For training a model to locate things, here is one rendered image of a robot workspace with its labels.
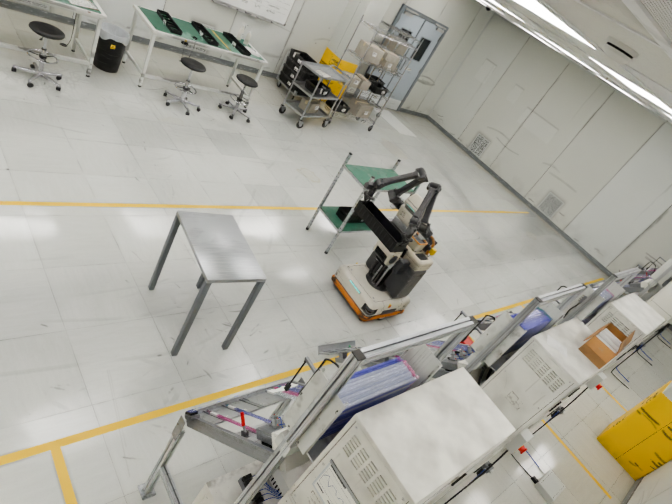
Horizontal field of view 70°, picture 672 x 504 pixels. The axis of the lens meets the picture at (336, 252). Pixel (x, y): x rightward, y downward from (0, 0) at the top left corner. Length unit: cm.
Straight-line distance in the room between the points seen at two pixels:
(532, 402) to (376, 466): 147
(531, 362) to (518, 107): 1026
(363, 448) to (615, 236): 1043
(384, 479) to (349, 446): 16
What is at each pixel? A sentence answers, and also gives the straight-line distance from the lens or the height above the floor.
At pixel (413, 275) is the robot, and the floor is 64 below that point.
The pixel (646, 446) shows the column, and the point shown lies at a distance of 631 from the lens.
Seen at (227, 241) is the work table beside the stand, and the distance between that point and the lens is 357.
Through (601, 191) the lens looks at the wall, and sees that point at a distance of 1185.
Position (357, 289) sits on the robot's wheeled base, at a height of 26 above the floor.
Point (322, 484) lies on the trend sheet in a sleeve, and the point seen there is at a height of 139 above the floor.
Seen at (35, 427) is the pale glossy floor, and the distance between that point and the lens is 334.
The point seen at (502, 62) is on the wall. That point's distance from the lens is 1320.
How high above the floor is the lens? 288
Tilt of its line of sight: 31 degrees down
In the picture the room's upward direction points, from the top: 33 degrees clockwise
